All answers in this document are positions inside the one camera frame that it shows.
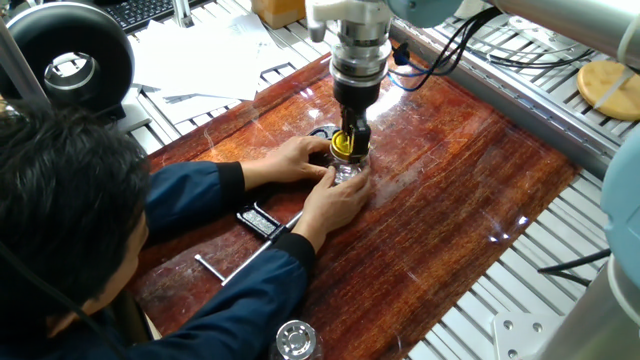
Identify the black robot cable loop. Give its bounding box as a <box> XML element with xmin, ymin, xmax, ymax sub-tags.
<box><xmin>537</xmin><ymin>248</ymin><xmax>612</xmax><ymax>289</ymax></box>

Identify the round wooden stand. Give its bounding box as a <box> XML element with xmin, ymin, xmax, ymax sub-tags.
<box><xmin>576</xmin><ymin>59</ymin><xmax>640</xmax><ymax>122</ymax></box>

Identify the black ring-shaped device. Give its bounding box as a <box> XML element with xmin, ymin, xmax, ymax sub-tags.
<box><xmin>0</xmin><ymin>2</ymin><xmax>136</xmax><ymax>121</ymax></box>

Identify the wood grain table mat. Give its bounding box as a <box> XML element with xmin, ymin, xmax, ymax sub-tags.
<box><xmin>129</xmin><ymin>47</ymin><xmax>581</xmax><ymax>360</ymax></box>

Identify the silver robot mount plate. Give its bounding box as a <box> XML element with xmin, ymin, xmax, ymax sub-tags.
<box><xmin>492</xmin><ymin>310</ymin><xmax>566</xmax><ymax>360</ymax></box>

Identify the person's left hand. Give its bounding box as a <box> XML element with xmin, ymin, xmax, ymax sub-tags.
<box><xmin>239</xmin><ymin>134</ymin><xmax>332</xmax><ymax>191</ymax></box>

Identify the orange cardboard box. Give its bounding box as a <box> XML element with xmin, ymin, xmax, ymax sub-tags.
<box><xmin>249</xmin><ymin>0</ymin><xmax>314</xmax><ymax>30</ymax></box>

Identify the large blank white paper sheet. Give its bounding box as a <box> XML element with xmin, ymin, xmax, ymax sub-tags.
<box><xmin>132</xmin><ymin>19</ymin><xmax>264</xmax><ymax>101</ymax></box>

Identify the silver flanged mount base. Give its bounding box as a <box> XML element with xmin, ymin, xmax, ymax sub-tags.
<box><xmin>507</xmin><ymin>14</ymin><xmax>581</xmax><ymax>51</ymax></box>

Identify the glass jar with silver lid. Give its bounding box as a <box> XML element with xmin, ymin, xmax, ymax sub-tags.
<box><xmin>268</xmin><ymin>319</ymin><xmax>325</xmax><ymax>360</ymax></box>

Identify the person's blue jacket torso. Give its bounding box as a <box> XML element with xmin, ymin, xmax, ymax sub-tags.
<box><xmin>0</xmin><ymin>307</ymin><xmax>134</xmax><ymax>360</ymax></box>

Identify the gold metal jar lid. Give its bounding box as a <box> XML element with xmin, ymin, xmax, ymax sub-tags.
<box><xmin>329</xmin><ymin>128</ymin><xmax>372</xmax><ymax>164</ymax></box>

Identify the aluminium strut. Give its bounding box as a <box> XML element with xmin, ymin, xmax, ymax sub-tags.
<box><xmin>0</xmin><ymin>17</ymin><xmax>51</xmax><ymax>107</ymax></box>

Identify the silver metal post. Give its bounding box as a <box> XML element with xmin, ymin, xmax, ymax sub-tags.
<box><xmin>171</xmin><ymin>0</ymin><xmax>195</xmax><ymax>29</ymax></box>

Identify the person's head black hair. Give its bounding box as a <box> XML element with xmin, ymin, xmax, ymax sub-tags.
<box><xmin>0</xmin><ymin>102</ymin><xmax>151</xmax><ymax>339</ymax></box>

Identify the black cable over lap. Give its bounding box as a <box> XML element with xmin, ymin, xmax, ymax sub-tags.
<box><xmin>0</xmin><ymin>242</ymin><xmax>126</xmax><ymax>360</ymax></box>

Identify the left forearm in blue sleeve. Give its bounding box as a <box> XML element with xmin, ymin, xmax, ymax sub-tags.
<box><xmin>144</xmin><ymin>160</ymin><xmax>247</xmax><ymax>241</ymax></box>

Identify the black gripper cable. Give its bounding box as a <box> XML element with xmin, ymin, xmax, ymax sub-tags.
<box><xmin>387</xmin><ymin>7</ymin><xmax>502</xmax><ymax>94</ymax></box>

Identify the right forearm in blue sleeve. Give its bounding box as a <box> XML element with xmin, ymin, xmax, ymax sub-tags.
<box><xmin>127</xmin><ymin>232</ymin><xmax>317</xmax><ymax>360</ymax></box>

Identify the black computer keyboard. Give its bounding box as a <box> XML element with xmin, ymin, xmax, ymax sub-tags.
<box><xmin>97</xmin><ymin>0</ymin><xmax>211</xmax><ymax>34</ymax></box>

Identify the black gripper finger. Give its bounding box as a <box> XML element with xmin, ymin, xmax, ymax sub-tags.
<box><xmin>340</xmin><ymin>107</ymin><xmax>357</xmax><ymax>136</ymax></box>
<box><xmin>348</xmin><ymin>115</ymin><xmax>373</xmax><ymax>164</ymax></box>

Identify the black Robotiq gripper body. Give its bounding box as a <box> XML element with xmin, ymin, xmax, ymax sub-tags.
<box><xmin>332</xmin><ymin>78</ymin><xmax>384</xmax><ymax>115</ymax></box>

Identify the clear glass jar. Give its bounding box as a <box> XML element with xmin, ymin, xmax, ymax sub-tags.
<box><xmin>327</xmin><ymin>149</ymin><xmax>372</xmax><ymax>187</ymax></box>

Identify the black table side panel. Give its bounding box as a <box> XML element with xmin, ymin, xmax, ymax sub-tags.
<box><xmin>112</xmin><ymin>289</ymin><xmax>154</xmax><ymax>346</ymax></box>

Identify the aluminium table rail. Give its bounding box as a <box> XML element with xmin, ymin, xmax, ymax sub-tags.
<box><xmin>389</xmin><ymin>22</ymin><xmax>624</xmax><ymax>179</ymax></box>

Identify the black C-clamp with steel screw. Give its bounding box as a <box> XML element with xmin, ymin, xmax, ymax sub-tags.
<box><xmin>193</xmin><ymin>123</ymin><xmax>341</xmax><ymax>287</ymax></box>

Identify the person's right hand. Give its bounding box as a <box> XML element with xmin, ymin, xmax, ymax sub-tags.
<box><xmin>291</xmin><ymin>164</ymin><xmax>373</xmax><ymax>254</ymax></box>

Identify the printed white paper sheet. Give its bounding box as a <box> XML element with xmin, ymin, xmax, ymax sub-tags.
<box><xmin>214</xmin><ymin>12</ymin><xmax>291</xmax><ymax>74</ymax></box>

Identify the bundle of black cables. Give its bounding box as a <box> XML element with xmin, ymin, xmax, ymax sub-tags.
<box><xmin>479</xmin><ymin>44</ymin><xmax>596</xmax><ymax>71</ymax></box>

